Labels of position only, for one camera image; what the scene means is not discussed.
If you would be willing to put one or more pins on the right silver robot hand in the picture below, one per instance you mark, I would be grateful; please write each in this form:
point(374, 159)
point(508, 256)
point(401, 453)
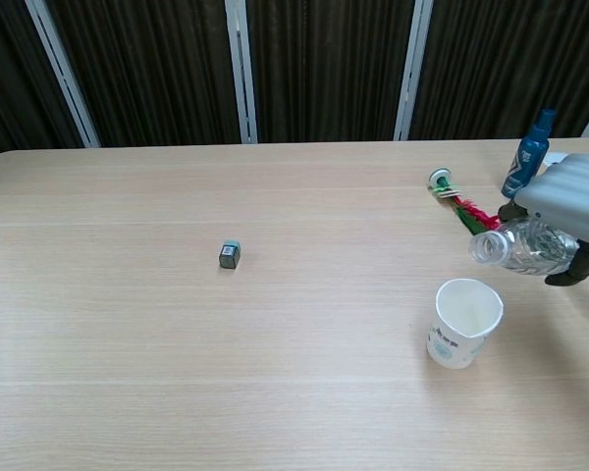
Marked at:
point(564, 196)

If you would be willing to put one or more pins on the blue spray bottle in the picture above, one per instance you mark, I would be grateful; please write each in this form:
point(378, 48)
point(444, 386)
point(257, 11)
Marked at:
point(527, 157)

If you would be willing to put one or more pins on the colourful feather shuttlecock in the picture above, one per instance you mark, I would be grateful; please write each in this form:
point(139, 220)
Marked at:
point(464, 208)

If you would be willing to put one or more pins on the small grey teal cube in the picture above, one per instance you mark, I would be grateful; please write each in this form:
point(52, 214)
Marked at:
point(229, 256)

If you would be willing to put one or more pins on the white paper cup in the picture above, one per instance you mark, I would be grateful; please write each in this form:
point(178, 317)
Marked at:
point(446, 344)

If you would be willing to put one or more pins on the transparent plastic water bottle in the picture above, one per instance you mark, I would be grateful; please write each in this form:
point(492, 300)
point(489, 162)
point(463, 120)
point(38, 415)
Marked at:
point(520, 251)

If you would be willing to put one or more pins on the dark pleated curtain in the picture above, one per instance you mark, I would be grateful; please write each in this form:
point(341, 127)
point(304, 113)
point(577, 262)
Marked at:
point(324, 68)

